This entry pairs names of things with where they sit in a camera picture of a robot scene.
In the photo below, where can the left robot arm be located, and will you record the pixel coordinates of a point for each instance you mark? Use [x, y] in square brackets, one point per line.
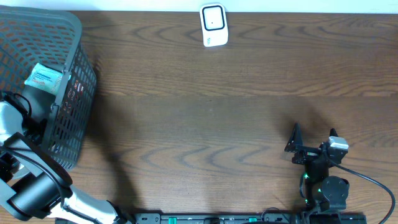
[34, 185]

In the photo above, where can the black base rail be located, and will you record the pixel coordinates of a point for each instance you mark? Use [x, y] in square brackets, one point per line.
[272, 217]

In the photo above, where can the grey plastic mesh basket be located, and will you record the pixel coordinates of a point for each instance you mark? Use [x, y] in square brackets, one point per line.
[43, 58]

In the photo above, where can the white teal wipes packet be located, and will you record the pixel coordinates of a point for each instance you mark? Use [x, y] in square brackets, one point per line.
[45, 79]

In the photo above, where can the red chocolate bar wrapper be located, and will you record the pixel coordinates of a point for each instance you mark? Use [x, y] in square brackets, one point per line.
[74, 95]

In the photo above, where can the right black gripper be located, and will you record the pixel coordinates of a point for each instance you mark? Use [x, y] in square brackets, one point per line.
[308, 153]

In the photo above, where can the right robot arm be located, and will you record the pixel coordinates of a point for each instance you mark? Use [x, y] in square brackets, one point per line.
[325, 195]

